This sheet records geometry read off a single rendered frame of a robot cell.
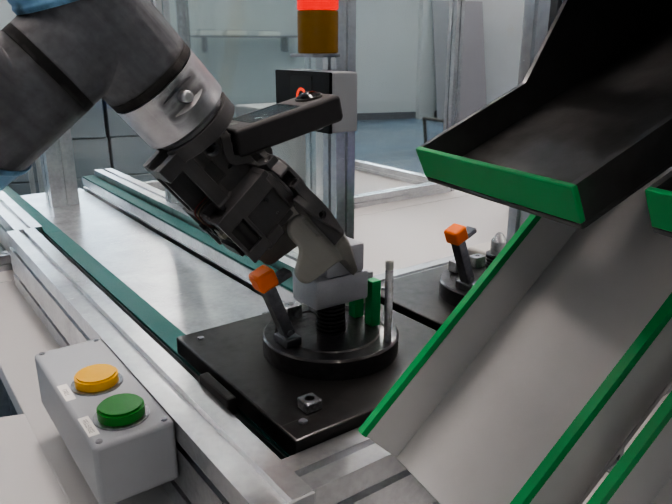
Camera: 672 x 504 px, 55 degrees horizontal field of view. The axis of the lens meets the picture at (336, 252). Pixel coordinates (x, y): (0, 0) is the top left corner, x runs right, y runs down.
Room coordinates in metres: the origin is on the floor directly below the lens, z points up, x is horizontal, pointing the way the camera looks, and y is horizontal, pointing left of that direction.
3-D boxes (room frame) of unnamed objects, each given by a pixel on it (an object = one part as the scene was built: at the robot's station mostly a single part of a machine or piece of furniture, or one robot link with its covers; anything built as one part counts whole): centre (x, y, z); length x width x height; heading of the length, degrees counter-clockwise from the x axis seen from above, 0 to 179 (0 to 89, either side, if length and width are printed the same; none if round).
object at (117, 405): (0.50, 0.19, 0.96); 0.04 x 0.04 x 0.02
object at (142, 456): (0.55, 0.23, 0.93); 0.21 x 0.07 x 0.06; 36
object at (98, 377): (0.55, 0.23, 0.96); 0.04 x 0.04 x 0.02
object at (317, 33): (0.84, 0.02, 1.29); 0.05 x 0.05 x 0.05
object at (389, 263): (0.59, -0.05, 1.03); 0.01 x 0.01 x 0.08
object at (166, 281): (0.87, 0.16, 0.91); 0.84 x 0.28 x 0.10; 36
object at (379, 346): (0.61, 0.01, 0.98); 0.14 x 0.14 x 0.02
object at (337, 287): (0.62, 0.00, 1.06); 0.08 x 0.04 x 0.07; 126
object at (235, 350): (0.61, 0.01, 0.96); 0.24 x 0.24 x 0.02; 36
